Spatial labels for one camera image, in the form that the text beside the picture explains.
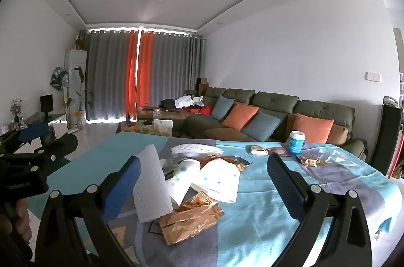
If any green sofa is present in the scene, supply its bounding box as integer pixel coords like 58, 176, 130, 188
183, 87, 368, 162

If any white TV cabinet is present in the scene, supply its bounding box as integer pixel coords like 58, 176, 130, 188
0, 112, 68, 157

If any tall green houseplant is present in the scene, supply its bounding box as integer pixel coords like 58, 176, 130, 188
67, 65, 95, 130

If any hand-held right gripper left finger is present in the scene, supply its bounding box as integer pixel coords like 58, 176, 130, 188
34, 156, 141, 267

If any grey and orange curtain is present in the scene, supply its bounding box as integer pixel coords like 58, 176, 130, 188
138, 30, 205, 120
85, 30, 139, 124

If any white polka-dot bag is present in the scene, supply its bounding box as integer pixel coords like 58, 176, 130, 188
191, 158, 239, 203

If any orange cushion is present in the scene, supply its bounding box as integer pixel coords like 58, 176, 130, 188
292, 113, 334, 144
221, 103, 259, 131

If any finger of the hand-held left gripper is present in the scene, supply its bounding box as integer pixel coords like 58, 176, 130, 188
30, 133, 79, 169
0, 121, 52, 157

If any blue patterned table cloth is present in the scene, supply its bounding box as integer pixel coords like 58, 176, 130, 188
30, 131, 401, 267

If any white paper sheet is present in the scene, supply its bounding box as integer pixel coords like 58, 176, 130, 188
166, 177, 194, 207

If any cluttered coffee table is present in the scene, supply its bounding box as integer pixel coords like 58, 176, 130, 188
117, 106, 190, 139

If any person's left hand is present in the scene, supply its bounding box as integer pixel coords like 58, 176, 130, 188
0, 200, 33, 255

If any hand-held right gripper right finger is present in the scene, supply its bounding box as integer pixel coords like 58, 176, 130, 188
267, 154, 377, 267

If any blue paper cup white lid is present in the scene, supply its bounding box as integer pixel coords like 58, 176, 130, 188
286, 130, 306, 155

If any black monitor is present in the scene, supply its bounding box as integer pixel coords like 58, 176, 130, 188
40, 94, 54, 117

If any red container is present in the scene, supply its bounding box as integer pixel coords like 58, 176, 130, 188
388, 131, 404, 179

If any fan with patterned cover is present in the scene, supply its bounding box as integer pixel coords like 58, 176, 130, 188
50, 66, 76, 116

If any small gold snack wrapper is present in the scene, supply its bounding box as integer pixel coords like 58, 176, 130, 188
177, 195, 218, 213

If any crumpled gold wrapper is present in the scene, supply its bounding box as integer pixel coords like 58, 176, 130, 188
298, 155, 325, 167

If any blue cushion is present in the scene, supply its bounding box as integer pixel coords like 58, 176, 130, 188
211, 96, 236, 122
242, 112, 282, 142

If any red cloth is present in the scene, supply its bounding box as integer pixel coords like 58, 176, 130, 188
183, 106, 212, 116

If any white paper bag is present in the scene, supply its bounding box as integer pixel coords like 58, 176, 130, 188
154, 119, 173, 138

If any cardboard box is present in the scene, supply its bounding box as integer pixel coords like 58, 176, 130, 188
196, 78, 209, 95

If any large brown gold snack wrapper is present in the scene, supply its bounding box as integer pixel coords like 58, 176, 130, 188
159, 203, 225, 246

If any brown cushion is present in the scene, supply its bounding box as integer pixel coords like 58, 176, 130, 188
326, 124, 353, 146

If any dark red packet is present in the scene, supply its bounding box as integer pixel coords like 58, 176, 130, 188
267, 147, 292, 158

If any dried flower vase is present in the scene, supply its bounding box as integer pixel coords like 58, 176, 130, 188
9, 98, 23, 125

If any white foam net sleeve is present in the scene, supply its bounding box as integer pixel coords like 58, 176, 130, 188
133, 144, 173, 223
171, 143, 218, 160

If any white shelf unit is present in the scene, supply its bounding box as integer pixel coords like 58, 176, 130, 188
393, 28, 404, 116

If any white cloth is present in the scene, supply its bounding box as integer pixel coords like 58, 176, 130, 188
175, 96, 204, 108

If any white rounded packet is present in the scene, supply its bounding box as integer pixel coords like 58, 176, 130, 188
172, 159, 203, 184

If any white standing air conditioner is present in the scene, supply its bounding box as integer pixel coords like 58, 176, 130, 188
65, 49, 87, 129

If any small potted plant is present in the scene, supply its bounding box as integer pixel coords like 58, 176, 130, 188
74, 34, 89, 50

